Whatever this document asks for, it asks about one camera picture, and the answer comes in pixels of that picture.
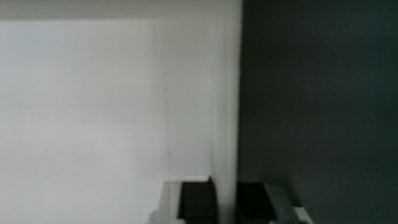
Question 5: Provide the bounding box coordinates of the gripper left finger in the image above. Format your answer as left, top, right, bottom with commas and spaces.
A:
150, 181, 219, 224

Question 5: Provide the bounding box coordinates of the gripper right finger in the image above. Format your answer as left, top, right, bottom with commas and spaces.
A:
237, 183, 315, 224

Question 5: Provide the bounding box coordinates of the white drawer cabinet box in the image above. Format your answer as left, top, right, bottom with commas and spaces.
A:
0, 0, 242, 224

